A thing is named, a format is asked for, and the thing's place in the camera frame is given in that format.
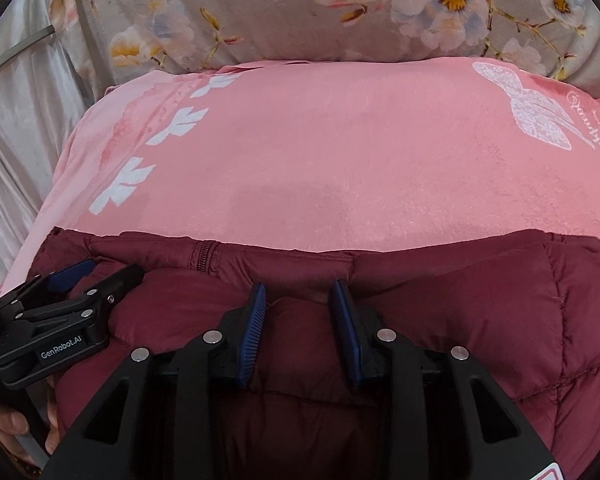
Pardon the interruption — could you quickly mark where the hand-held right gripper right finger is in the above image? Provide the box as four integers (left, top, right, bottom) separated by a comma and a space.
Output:
328, 279, 556, 480

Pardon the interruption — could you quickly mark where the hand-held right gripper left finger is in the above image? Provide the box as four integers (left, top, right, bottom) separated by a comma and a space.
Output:
40, 281, 268, 480

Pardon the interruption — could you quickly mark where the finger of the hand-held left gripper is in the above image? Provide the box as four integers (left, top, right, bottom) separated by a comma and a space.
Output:
87, 265, 146, 311
47, 260, 98, 293

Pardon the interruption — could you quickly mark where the maroon puffer jacket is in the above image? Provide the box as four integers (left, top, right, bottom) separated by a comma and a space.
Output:
27, 227, 600, 480

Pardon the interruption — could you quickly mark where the person's left hand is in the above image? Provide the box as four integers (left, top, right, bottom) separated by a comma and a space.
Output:
0, 385, 60, 476

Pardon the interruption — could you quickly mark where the silver satin curtain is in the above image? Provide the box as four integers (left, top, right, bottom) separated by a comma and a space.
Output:
0, 0, 106, 281

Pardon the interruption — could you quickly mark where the pink printed blanket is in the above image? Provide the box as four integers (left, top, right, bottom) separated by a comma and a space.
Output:
0, 57, 600, 296

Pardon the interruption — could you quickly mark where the grey floral quilt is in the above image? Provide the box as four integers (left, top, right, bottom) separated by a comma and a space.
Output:
75, 0, 600, 106

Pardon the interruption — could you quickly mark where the grey curtain strap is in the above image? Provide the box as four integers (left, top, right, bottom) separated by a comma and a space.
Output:
0, 27, 62, 73

